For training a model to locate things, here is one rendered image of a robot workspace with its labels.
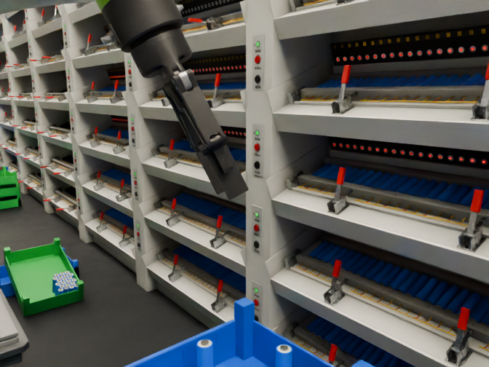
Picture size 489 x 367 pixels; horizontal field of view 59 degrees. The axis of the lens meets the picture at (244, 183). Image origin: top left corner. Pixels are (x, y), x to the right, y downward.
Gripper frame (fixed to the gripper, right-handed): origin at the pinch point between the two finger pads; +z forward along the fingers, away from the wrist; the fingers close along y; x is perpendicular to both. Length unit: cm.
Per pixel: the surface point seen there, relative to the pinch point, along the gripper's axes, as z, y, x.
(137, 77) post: -30, -96, 5
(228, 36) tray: -23, -47, 25
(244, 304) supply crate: 14.9, 7.8, -6.5
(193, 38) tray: -29, -61, 20
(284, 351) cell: 18.1, 16.6, -5.6
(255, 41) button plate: -18.3, -35.9, 26.7
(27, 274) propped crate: 15, -117, -65
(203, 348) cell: 14.2, 13.6, -13.2
